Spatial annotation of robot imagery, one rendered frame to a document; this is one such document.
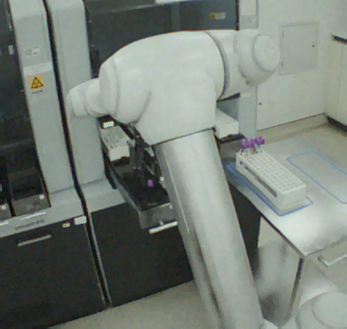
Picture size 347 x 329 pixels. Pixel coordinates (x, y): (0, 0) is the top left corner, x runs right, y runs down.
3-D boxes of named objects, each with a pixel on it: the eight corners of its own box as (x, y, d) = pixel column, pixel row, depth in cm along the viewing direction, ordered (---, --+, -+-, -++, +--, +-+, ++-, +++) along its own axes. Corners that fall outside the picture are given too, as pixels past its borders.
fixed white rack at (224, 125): (187, 116, 194) (186, 104, 191) (205, 111, 197) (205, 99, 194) (219, 141, 170) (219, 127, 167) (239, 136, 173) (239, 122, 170)
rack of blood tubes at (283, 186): (235, 167, 148) (235, 153, 145) (257, 161, 151) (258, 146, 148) (280, 211, 124) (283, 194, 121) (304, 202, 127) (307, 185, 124)
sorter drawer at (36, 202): (4, 143, 195) (1, 127, 190) (29, 136, 200) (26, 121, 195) (17, 224, 137) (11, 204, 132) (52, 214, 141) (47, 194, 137)
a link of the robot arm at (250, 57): (232, 32, 83) (177, 41, 78) (286, 14, 67) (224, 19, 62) (246, 90, 85) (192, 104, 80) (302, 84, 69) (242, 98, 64)
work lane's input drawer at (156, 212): (89, 145, 187) (86, 128, 183) (116, 138, 192) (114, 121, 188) (145, 238, 129) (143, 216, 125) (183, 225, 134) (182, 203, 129)
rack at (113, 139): (92, 135, 182) (90, 122, 179) (113, 129, 185) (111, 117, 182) (111, 164, 158) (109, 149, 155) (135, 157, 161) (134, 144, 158)
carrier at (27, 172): (39, 177, 148) (35, 164, 145) (39, 180, 146) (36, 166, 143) (11, 184, 144) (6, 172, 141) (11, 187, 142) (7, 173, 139)
